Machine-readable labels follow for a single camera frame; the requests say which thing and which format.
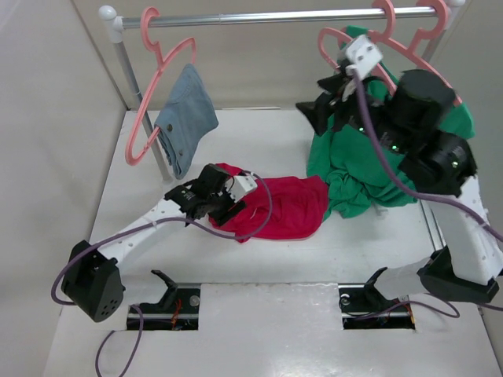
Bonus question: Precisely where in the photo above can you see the green t shirt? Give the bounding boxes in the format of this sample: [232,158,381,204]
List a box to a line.
[306,24,476,220]

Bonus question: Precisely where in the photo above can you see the pink hanger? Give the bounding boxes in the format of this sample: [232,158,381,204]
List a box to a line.
[367,0,465,89]
[125,6,197,166]
[317,0,398,95]

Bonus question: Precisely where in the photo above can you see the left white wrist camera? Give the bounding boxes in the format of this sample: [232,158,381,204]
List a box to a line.
[226,174,258,203]

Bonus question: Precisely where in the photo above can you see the red t shirt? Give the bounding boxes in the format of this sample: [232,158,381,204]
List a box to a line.
[209,176,329,243]

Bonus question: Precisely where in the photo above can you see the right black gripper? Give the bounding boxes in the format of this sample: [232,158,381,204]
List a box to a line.
[297,71,412,156]

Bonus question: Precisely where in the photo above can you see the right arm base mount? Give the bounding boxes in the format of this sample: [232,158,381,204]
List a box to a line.
[338,268,416,330]

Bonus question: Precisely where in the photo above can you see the blue denim garment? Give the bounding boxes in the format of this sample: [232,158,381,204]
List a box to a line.
[155,64,218,179]

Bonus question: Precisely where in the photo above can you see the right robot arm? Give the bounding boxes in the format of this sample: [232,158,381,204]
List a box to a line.
[296,69,502,309]

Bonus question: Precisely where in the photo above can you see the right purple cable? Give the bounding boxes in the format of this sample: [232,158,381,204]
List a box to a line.
[351,68,503,320]

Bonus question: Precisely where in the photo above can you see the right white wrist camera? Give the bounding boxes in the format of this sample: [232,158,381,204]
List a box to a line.
[342,35,383,79]

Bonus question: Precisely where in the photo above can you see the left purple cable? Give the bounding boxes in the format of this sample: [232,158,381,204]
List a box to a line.
[50,172,274,377]

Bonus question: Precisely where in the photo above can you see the metal clothes rack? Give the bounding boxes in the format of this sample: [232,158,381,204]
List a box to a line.
[97,0,467,182]

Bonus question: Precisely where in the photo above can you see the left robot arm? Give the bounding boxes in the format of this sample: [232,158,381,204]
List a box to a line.
[61,164,257,323]

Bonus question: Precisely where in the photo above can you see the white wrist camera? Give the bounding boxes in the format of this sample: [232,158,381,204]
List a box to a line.
[342,35,383,79]
[226,174,258,203]

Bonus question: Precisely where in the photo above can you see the purple cable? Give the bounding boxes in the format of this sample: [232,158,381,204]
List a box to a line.
[351,68,503,320]
[50,172,274,377]

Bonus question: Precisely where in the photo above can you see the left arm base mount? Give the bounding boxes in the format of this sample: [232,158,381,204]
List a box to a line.
[126,269,201,331]

